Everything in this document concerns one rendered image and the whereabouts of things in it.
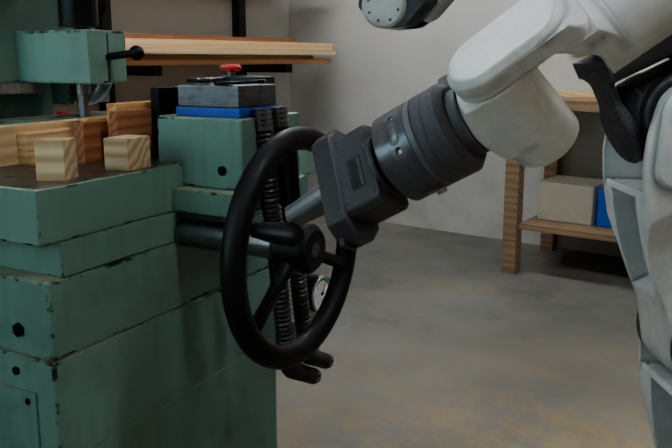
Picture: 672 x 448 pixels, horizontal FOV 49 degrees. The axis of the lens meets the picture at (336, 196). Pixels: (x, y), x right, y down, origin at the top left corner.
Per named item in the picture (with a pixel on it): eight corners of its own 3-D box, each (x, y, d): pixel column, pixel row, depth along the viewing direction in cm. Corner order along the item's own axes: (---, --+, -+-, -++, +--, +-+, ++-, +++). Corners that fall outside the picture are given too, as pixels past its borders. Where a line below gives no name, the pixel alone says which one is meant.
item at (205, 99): (239, 118, 91) (238, 73, 90) (169, 115, 97) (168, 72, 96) (294, 111, 103) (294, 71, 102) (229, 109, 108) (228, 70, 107)
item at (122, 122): (118, 163, 95) (115, 111, 94) (111, 162, 96) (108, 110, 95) (225, 145, 115) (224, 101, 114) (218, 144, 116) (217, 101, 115)
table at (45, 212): (104, 260, 72) (101, 199, 71) (-89, 227, 86) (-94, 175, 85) (371, 175, 125) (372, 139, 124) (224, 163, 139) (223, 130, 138)
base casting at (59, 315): (50, 365, 79) (44, 283, 78) (-233, 288, 106) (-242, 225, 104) (276, 264, 118) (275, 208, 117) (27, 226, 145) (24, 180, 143)
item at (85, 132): (85, 164, 95) (82, 122, 94) (75, 163, 95) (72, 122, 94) (196, 146, 114) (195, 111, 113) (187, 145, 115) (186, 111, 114)
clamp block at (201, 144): (241, 192, 91) (239, 119, 90) (156, 184, 98) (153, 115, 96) (302, 176, 104) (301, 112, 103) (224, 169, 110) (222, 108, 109)
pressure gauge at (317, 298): (313, 329, 117) (313, 280, 116) (293, 325, 119) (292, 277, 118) (332, 317, 123) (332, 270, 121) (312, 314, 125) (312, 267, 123)
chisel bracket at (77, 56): (90, 96, 96) (86, 29, 95) (16, 93, 103) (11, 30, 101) (131, 93, 102) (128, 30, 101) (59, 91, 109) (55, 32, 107)
